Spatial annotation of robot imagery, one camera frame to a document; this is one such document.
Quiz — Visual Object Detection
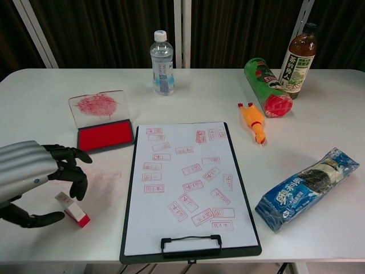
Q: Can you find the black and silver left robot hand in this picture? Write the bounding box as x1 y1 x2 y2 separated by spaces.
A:
0 140 94 229

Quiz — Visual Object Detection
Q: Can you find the white and red stamp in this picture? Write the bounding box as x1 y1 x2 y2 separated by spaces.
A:
54 191 92 229

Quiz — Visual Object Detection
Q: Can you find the red ink pad clear lid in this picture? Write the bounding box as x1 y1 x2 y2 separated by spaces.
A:
68 88 136 156

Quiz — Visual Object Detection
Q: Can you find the dark pleated curtain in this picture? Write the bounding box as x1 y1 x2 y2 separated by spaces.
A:
0 0 48 81
190 0 306 69
27 0 176 69
310 0 365 70

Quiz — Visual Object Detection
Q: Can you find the clear water bottle white cap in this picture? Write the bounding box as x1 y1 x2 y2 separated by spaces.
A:
149 30 176 96

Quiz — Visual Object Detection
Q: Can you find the yellow rubber chicken toy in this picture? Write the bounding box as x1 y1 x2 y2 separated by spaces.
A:
237 102 269 146

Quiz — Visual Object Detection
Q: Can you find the black clipboard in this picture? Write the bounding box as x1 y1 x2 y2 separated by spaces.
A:
119 121 263 265

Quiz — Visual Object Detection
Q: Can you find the green Pringles can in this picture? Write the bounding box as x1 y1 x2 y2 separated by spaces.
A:
243 57 294 119

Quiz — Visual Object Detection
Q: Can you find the blue Oreo cookie package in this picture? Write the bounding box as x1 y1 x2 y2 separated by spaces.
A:
254 147 360 233

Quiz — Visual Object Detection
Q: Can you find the brown tea bottle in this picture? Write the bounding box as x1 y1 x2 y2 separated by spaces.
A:
278 22 318 100

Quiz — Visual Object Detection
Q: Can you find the white frame post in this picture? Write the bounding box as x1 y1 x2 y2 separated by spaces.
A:
173 0 193 69
293 0 319 46
12 0 59 69

